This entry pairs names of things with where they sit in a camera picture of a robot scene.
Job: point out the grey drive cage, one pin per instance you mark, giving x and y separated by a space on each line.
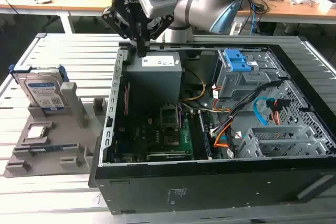
236 85

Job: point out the dark RAM stick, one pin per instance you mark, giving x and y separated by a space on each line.
206 140

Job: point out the grey parts rack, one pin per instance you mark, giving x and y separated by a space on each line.
65 140

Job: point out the blue plastic drive latch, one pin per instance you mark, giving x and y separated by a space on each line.
236 58

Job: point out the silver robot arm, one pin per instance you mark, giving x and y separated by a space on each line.
199 6

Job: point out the CPU socket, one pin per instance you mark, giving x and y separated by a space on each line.
171 140

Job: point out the hard disk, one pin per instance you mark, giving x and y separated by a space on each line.
43 90

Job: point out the green motherboard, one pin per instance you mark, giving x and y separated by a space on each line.
136 134

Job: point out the grey metal disk bay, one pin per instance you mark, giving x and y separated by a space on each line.
278 142

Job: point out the grey power supply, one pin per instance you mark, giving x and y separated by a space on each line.
155 82

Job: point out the blue RAM stick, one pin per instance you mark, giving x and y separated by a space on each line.
52 147

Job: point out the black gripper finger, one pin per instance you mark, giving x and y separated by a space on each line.
113 19
164 26

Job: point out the black graphics card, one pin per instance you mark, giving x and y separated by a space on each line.
168 156

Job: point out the silver CPU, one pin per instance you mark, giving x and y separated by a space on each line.
36 132

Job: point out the black RAM slot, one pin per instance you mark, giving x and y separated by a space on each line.
198 137
193 137

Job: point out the black open PC case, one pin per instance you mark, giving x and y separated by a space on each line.
210 187

